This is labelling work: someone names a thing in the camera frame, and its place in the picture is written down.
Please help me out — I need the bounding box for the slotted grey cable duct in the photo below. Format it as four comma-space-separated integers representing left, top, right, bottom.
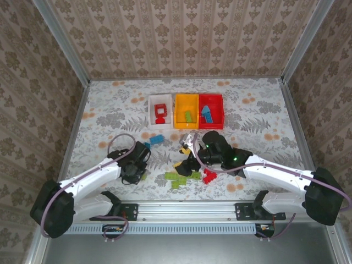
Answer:
51, 223, 258, 235

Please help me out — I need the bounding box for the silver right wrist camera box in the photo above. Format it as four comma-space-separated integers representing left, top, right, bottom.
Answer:
179, 133, 198, 151

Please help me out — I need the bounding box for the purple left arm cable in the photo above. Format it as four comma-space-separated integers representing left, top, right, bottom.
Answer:
40, 133, 137, 242

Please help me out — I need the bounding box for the wide aluminium extrusion rail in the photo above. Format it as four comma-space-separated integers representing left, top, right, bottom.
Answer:
41, 200, 339, 222

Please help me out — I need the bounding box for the red square lego frame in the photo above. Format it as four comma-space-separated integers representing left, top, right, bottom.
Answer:
153, 103, 169, 118

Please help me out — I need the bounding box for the yellow plastic bin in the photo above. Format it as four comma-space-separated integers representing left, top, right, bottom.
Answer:
173, 93, 200, 129

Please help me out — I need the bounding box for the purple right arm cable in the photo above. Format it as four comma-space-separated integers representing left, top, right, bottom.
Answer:
192, 133, 352, 240

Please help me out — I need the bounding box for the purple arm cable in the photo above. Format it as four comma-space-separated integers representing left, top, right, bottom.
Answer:
192, 133, 352, 240
40, 133, 137, 242

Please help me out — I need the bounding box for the floral patterned table cover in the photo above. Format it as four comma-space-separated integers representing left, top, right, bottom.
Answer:
59, 78, 314, 201

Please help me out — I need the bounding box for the thin black left wrist cable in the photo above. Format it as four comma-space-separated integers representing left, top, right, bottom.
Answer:
120, 175, 140, 185

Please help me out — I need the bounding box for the white plastic bin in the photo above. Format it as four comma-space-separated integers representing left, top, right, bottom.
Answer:
147, 93, 174, 130

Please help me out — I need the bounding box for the aluminium frame post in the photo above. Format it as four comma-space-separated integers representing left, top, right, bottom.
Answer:
326, 224, 352, 264
280, 0, 336, 84
23, 233, 52, 264
32, 0, 91, 85

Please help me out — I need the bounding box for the aluminium frame rail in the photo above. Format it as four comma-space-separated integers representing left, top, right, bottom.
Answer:
89, 76, 283, 82
277, 79, 317, 173
54, 81, 91, 184

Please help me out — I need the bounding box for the red plastic bin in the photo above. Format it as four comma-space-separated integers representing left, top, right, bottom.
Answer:
198, 93, 225, 130

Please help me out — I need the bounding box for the grey metal sheet panel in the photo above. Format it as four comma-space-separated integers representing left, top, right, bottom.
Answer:
41, 233, 340, 264

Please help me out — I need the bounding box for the black power connector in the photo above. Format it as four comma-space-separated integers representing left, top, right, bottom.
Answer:
255, 223, 276, 238
102, 224, 129, 239

